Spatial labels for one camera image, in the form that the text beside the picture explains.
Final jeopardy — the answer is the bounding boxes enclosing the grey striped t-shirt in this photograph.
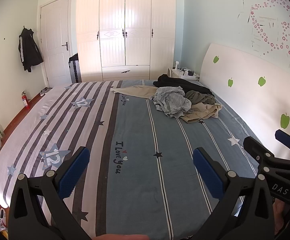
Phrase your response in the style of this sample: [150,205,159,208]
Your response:
[150,87,192,119]

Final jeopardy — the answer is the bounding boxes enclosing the right hand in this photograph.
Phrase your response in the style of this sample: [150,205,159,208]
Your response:
[272,198,290,237]

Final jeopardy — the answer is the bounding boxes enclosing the white headboard with apples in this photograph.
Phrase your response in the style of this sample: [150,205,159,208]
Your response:
[200,43,290,159]

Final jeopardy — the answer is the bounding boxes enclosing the beige trousers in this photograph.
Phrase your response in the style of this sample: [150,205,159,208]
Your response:
[111,85,222,124]

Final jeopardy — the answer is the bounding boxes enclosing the olive green garment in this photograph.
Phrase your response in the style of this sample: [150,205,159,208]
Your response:
[185,90,215,105]

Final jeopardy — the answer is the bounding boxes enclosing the nightstand with clutter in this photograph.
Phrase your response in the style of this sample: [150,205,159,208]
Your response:
[167,61,200,81]

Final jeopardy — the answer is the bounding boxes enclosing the black garment on bed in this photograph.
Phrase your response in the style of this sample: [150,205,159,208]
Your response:
[153,74,213,95]

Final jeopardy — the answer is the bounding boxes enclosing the striped blue bed sheet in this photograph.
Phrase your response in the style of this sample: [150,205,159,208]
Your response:
[0,80,258,239]

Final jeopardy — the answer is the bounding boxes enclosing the red fire extinguisher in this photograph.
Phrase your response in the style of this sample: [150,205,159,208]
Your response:
[21,91,30,109]

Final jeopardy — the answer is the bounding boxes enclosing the black suitcase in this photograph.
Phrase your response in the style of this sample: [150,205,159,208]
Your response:
[69,53,82,83]

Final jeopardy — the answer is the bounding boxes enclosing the white wardrobe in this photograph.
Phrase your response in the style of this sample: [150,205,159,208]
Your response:
[76,0,176,82]

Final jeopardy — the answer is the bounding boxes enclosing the white door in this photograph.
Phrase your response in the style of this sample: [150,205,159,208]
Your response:
[40,0,71,87]

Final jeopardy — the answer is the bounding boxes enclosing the black jacket on wall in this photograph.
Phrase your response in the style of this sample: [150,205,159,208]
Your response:
[18,28,43,73]

